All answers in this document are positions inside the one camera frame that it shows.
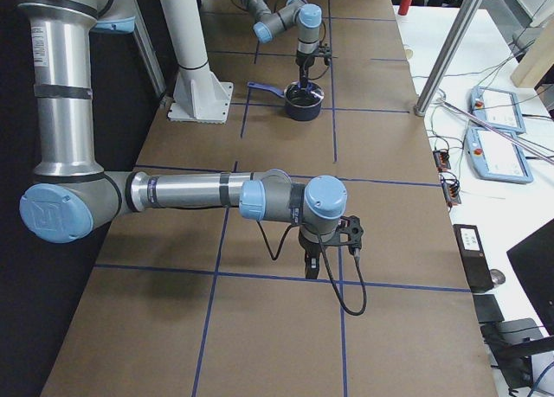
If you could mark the black box with white label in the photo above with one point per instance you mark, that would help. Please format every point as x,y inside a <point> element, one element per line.
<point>473,258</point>

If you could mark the teach pendant tablet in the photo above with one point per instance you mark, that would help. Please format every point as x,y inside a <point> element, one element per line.
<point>499,108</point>
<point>495,158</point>

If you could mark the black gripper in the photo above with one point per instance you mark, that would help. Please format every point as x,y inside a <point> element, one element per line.
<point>308,245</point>
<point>304,62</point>

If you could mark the white pedestal column with base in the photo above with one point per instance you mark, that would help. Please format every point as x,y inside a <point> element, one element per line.
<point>198,95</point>

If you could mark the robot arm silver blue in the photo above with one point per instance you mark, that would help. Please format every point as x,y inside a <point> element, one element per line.
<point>74,194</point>
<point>305,16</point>

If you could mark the near teach pendant tablet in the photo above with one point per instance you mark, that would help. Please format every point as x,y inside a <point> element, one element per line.
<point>495,158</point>

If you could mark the glass pot lid blue knob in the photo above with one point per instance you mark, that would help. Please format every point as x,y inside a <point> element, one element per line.
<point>311,97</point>

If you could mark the thin metal rod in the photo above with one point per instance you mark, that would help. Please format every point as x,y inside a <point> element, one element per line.
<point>489,127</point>

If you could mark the aluminium frame post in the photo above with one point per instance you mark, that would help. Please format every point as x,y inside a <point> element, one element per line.
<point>453,40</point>

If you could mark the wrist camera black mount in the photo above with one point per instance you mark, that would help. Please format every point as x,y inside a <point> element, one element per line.
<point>325,53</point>
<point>349,233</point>

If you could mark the far teach pendant tablet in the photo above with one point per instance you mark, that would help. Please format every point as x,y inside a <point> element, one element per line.
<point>499,108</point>

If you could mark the blue saucepan with handle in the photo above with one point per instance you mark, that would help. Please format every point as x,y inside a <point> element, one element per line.
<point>297,113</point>

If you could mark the orange black connector board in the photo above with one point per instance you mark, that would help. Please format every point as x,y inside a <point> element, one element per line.
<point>451,191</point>
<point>441,158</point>

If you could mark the black monitor corner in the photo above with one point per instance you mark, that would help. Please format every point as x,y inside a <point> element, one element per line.
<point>532,261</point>

